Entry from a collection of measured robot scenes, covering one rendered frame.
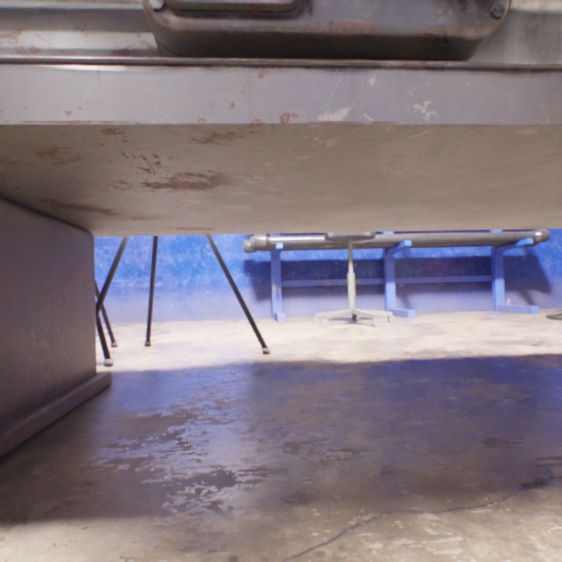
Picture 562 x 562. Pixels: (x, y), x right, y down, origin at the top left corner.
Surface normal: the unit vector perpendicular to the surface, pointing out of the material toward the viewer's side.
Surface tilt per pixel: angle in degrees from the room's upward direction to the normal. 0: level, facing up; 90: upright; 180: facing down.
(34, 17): 90
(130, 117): 90
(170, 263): 90
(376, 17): 90
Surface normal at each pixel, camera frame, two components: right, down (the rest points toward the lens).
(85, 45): 0.07, -0.03
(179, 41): -0.10, 0.99
